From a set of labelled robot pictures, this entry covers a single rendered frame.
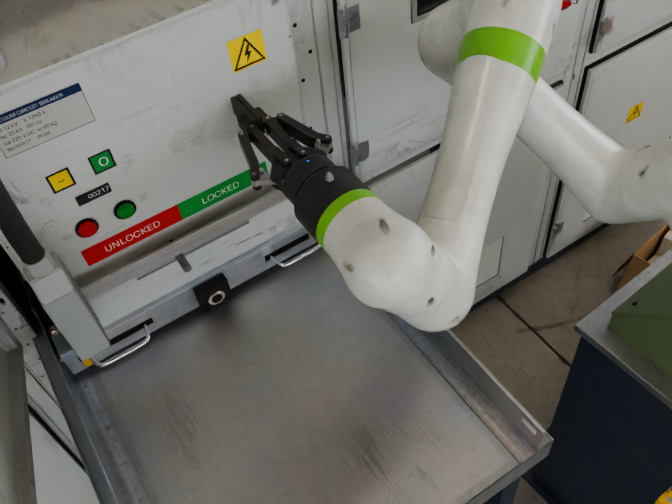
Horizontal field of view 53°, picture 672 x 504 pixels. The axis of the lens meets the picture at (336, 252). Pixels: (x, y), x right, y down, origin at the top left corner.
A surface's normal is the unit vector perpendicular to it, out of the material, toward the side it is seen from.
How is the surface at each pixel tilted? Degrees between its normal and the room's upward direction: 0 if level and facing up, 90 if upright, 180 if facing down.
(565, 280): 0
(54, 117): 90
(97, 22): 0
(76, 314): 90
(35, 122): 90
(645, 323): 90
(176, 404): 0
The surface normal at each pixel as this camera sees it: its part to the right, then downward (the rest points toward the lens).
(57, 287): 0.43, 0.22
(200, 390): -0.09, -0.64
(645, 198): -0.80, 0.48
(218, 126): 0.55, 0.61
